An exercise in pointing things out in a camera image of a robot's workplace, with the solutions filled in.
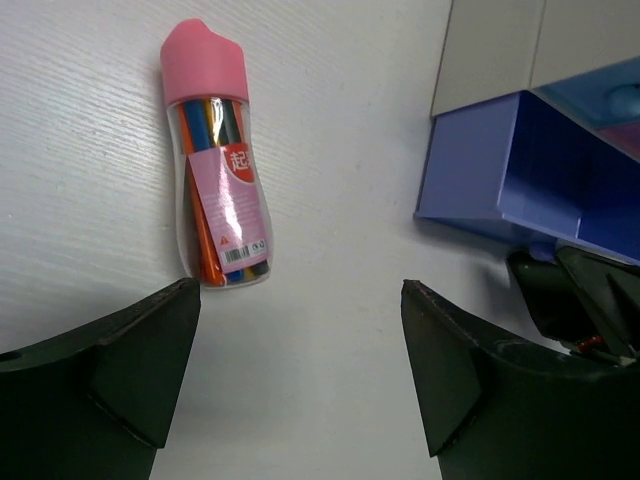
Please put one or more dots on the pink small drawer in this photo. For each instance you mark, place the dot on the pink small drawer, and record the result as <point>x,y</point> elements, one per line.
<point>624,135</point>

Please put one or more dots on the pink tube of erasers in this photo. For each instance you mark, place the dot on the pink tube of erasers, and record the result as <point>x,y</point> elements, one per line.
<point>223,227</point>

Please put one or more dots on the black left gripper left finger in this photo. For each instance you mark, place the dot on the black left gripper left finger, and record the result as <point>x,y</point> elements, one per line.
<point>97,402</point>

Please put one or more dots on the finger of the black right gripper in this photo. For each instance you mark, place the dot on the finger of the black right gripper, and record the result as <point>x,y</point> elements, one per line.
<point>608,290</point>
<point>551,301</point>

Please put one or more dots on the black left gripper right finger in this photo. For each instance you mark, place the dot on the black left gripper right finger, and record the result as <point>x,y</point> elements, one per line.
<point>497,406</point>

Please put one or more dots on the light blue small drawer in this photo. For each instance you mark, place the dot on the light blue small drawer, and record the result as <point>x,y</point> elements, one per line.
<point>603,97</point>

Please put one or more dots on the white mini drawer cabinet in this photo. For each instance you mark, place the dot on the white mini drawer cabinet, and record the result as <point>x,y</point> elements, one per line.
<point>494,48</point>

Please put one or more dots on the blue wide bottom drawer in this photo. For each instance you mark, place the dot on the blue wide bottom drawer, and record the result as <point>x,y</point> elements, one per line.
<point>517,170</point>

